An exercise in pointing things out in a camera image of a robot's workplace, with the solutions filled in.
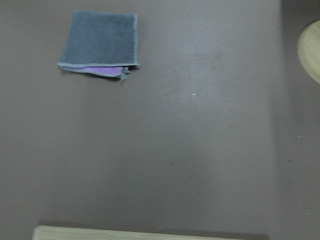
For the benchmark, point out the bamboo cutting board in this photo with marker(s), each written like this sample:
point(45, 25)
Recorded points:
point(44, 232)

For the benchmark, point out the wooden mug tree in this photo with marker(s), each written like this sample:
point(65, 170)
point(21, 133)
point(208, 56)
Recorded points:
point(308, 50)

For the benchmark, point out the grey folded cloth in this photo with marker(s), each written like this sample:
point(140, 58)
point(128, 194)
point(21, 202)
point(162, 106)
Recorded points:
point(101, 43)

